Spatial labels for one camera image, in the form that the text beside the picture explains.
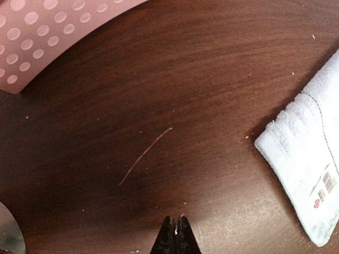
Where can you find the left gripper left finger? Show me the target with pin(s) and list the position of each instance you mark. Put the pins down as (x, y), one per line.
(165, 241)

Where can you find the light blue towel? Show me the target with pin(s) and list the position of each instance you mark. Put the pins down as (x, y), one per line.
(301, 146)

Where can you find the patterned ceramic mug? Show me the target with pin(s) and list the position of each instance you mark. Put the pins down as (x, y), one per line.
(11, 237)

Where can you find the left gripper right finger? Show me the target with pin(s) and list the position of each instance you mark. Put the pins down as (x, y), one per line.
(186, 242)

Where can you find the pink plastic basket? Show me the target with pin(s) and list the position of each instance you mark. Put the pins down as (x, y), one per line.
(35, 33)

